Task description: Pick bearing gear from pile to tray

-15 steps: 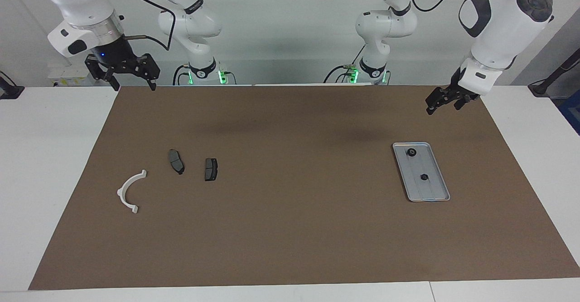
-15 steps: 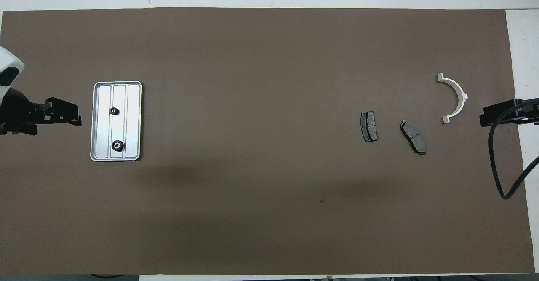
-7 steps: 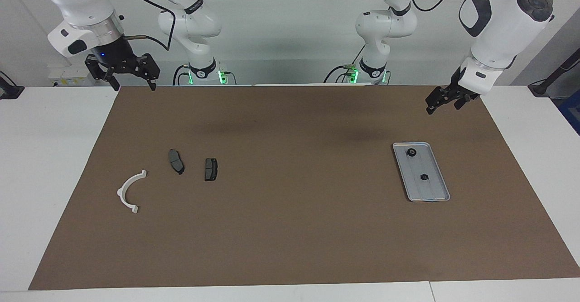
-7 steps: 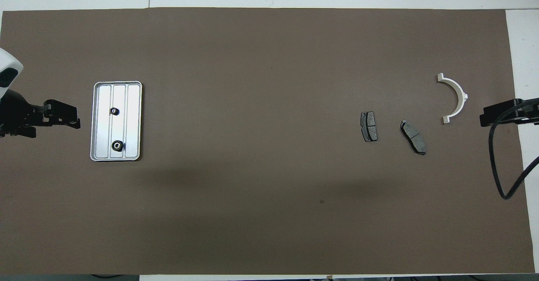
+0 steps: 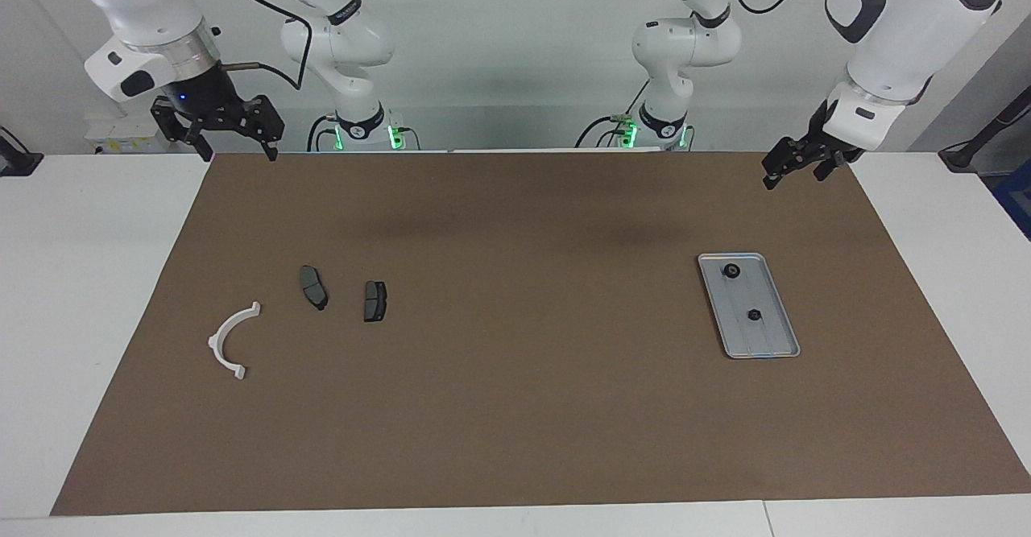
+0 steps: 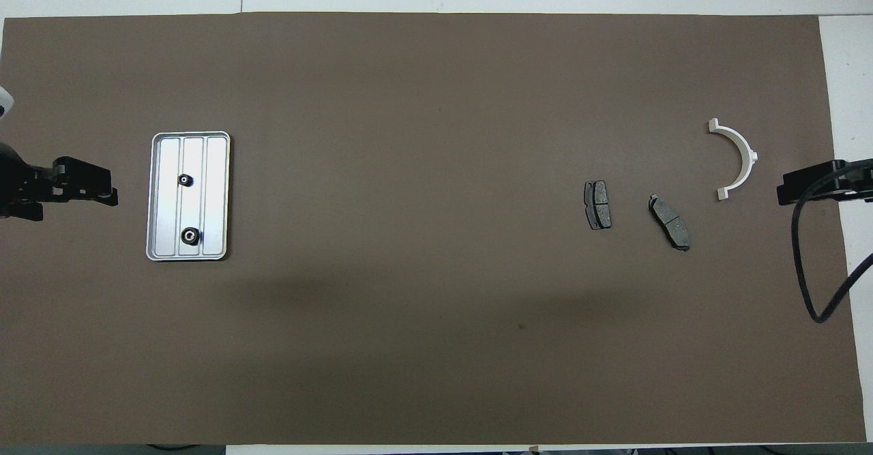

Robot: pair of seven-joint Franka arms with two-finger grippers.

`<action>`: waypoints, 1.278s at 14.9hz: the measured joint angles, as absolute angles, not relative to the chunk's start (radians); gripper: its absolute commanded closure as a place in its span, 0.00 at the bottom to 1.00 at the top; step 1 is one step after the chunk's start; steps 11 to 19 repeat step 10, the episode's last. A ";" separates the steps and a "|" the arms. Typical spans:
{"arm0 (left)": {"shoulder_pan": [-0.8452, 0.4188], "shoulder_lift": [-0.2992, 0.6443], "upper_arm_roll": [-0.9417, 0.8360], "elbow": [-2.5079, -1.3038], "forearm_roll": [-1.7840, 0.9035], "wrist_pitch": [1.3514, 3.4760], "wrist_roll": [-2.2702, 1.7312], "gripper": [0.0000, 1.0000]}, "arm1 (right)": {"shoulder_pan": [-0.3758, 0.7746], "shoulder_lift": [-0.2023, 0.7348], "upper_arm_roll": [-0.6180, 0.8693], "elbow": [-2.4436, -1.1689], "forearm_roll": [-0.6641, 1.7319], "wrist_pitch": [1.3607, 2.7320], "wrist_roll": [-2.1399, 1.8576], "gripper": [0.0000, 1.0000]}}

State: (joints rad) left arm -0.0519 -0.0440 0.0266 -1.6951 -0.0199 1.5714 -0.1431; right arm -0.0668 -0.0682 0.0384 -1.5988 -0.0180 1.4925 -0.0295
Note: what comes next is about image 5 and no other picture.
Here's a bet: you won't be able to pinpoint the white power strip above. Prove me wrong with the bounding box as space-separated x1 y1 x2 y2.
85 113 178 155

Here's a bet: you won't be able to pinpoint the black base cable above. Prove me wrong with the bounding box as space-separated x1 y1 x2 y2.
574 78 652 149
308 114 339 152

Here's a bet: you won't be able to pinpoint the black left base cable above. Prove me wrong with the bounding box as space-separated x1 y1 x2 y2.
574 78 652 149

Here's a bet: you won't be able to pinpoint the black clamp mount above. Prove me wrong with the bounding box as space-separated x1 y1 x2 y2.
0 125 43 177

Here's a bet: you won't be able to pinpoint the black right base cable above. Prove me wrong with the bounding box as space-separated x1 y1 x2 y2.
308 114 339 152

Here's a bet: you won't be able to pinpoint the blue crate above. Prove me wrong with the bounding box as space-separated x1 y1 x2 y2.
992 159 1031 240

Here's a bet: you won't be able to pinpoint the brown table mat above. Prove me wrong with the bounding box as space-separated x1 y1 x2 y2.
50 152 1031 516

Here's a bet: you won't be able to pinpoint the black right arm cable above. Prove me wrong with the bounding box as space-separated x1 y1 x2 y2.
189 0 311 91

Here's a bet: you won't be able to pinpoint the white curved plastic bracket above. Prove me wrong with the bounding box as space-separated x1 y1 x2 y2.
208 302 262 381

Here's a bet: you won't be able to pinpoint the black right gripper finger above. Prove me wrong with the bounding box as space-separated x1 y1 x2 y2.
242 94 284 159
151 97 213 161

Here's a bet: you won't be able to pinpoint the dark elongated brake pad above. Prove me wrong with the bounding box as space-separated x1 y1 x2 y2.
299 265 329 312

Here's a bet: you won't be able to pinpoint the silver metal tray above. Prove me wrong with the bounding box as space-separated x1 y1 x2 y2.
698 253 801 360

